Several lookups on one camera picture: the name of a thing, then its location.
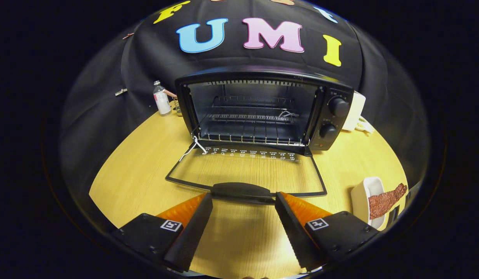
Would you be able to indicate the wooden clothespin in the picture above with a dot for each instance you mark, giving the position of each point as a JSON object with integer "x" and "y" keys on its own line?
{"x": 127, "y": 36}

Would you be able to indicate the red meat piece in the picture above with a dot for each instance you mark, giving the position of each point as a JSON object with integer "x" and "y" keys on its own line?
{"x": 384, "y": 201}

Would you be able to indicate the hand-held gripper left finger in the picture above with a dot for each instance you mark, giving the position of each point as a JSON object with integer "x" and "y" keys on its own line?
{"x": 193, "y": 232}

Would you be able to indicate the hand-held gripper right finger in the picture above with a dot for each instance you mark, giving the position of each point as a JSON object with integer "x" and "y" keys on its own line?
{"x": 293, "y": 232}

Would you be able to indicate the white ribbed tray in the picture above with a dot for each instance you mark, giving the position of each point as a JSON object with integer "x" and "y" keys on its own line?
{"x": 359, "y": 197}

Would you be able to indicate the black toaster oven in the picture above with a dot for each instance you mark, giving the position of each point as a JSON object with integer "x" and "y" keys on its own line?
{"x": 254, "y": 97}

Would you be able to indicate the white pop-up toaster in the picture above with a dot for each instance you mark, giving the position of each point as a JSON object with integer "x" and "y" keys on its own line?
{"x": 355, "y": 110}

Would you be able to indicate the small clear bottle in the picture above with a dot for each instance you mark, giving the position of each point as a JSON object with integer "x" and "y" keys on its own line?
{"x": 162, "y": 100}

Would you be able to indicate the white divided dish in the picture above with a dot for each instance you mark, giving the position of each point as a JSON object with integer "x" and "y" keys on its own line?
{"x": 365, "y": 126}

